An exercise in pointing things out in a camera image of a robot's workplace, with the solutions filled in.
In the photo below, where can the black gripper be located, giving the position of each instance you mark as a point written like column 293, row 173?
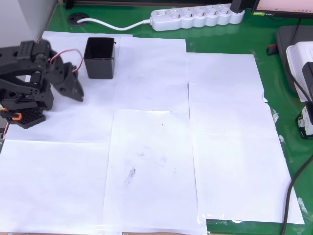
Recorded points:
column 69, row 86

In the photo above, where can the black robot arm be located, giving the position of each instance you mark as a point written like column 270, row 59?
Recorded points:
column 24, row 85

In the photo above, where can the black square plastic cup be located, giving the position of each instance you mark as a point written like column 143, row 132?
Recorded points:
column 100, row 68

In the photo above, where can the white paper sheet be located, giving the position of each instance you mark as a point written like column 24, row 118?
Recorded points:
column 151, row 61
column 68, row 39
column 220, row 73
column 151, row 195
column 244, row 183
column 49, row 191
column 73, row 127

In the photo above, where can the black desk clamp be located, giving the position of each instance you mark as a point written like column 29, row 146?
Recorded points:
column 69, row 4

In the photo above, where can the white power strip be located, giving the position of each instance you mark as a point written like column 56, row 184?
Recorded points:
column 195, row 19

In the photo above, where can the green desk mat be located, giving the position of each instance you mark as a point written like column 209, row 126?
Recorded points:
column 220, row 41

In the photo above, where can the black power plug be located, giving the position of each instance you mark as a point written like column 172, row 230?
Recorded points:
column 237, row 5

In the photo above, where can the black red usb stick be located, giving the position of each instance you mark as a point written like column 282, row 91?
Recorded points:
column 272, row 50

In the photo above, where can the dark grey pad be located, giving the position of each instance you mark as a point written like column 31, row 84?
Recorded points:
column 284, row 36

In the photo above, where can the computer monitor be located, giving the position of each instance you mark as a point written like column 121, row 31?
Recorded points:
column 281, row 6

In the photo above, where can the white plastic container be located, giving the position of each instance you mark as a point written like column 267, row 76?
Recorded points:
column 300, row 54

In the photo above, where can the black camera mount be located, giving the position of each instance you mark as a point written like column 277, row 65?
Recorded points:
column 308, row 73

